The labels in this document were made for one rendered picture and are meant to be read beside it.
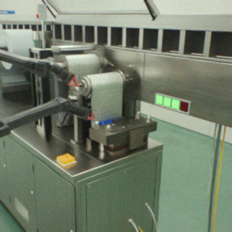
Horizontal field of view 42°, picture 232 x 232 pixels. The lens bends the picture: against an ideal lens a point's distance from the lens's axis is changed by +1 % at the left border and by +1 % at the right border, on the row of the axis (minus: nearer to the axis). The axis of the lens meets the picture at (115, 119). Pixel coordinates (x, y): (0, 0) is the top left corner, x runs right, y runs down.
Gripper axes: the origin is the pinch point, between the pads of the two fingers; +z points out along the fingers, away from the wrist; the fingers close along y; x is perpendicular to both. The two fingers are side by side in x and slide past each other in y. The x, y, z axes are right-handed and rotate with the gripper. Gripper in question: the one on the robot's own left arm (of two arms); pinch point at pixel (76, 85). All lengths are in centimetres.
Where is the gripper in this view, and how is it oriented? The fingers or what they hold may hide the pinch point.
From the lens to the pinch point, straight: 175.2
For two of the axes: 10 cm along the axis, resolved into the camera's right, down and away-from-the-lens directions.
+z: 6.1, 4.7, 6.4
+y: 6.1, 2.4, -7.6
